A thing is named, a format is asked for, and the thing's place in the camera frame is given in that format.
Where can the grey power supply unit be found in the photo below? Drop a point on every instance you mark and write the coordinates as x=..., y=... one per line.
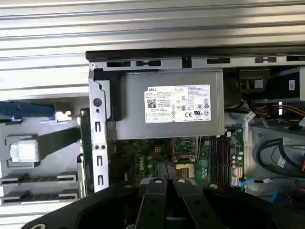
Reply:
x=133, y=107

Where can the CPU socket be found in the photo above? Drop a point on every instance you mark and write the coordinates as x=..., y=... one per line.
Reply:
x=183, y=169

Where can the green graphics card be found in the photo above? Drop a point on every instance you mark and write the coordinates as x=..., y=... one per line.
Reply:
x=85, y=143

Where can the metal drive cage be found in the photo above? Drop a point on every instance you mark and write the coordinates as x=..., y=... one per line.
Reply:
x=281, y=83

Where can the grey parts rack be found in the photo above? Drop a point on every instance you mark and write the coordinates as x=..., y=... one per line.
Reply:
x=9, y=139

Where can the socket locking lever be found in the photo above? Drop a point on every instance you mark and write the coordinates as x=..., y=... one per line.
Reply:
x=199, y=148

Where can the metal socket cover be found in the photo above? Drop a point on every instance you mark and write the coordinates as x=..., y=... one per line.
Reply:
x=185, y=154

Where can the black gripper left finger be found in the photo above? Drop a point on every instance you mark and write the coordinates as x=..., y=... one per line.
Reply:
x=152, y=202

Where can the hard disk in blue carrier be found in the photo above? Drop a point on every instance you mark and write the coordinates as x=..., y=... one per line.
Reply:
x=23, y=112

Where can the black RAM slot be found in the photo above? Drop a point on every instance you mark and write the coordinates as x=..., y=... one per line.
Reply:
x=226, y=159
x=213, y=159
x=217, y=159
x=222, y=159

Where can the RAM stick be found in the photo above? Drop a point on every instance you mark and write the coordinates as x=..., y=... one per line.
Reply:
x=35, y=178
x=40, y=196

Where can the silver CPU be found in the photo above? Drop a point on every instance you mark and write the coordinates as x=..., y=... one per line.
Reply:
x=27, y=151

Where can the green motherboard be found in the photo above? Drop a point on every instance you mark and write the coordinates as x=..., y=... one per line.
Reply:
x=143, y=152

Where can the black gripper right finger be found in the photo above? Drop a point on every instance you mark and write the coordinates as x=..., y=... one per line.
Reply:
x=195, y=210

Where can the black PC case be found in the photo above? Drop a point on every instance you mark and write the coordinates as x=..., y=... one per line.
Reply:
x=97, y=133

